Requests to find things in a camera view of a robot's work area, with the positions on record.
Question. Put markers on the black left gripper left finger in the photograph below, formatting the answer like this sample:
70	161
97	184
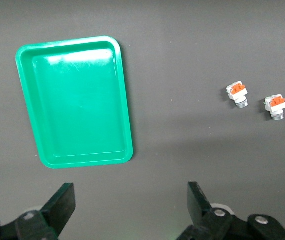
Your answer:
60	207

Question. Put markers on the green plastic tray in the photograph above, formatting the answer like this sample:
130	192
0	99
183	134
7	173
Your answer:
80	110

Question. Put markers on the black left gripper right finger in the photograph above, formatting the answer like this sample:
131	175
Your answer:
198	202

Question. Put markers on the dark grey table mat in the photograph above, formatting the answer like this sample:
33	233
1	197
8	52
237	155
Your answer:
172	50

